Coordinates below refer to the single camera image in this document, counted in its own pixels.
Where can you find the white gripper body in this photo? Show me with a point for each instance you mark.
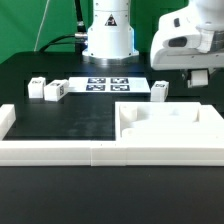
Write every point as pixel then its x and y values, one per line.
pixel 189 38

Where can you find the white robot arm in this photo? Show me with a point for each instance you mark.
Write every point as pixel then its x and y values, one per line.
pixel 110 37

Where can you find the white marker base sheet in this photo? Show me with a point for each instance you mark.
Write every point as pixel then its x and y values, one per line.
pixel 108 85

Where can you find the white U-shaped fence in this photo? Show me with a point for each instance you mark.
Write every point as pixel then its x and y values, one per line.
pixel 187 152

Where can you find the green backdrop curtain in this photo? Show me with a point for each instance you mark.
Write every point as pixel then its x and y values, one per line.
pixel 27 24

